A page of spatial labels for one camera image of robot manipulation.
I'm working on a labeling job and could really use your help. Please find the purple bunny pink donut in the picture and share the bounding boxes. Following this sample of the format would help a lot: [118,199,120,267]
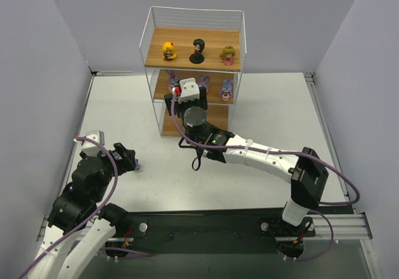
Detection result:
[198,76,211,93]
[165,69,180,92]

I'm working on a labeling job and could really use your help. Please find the small purple bunny toy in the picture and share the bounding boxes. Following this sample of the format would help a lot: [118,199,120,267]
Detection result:
[220,79,234,102]

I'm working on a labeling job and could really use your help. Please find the black haired doll toy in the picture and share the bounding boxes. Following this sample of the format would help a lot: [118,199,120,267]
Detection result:
[189,39,205,64]

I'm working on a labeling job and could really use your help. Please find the yellow haired doll toy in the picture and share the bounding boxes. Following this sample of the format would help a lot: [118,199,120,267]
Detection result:
[162,42,177,61]

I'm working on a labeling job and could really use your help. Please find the blonde pink dress doll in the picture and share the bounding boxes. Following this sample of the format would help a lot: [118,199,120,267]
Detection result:
[219,46,236,66]

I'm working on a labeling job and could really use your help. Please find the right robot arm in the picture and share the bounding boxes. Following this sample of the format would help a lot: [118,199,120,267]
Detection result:
[164,82,329,227]

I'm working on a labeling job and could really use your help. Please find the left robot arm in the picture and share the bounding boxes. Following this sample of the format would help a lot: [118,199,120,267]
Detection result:
[20,137,139,278]

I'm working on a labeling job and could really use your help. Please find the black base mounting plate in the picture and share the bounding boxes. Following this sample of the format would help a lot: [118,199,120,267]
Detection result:
[101,208,315,259]

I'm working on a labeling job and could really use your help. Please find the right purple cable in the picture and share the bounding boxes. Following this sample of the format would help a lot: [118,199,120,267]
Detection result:
[170,87,361,263]

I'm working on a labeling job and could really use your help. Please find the purple cable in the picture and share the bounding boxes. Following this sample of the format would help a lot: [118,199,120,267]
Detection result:
[18,137,153,279]
[170,87,361,263]

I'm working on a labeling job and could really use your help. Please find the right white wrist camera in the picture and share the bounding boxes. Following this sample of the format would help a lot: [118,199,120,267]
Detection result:
[172,77,200,104]

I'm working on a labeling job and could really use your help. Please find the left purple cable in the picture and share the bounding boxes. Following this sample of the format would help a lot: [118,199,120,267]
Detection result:
[18,137,153,279]

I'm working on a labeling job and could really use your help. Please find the white wire wooden shelf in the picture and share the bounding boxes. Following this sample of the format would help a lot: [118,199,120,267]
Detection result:
[139,6,247,137]

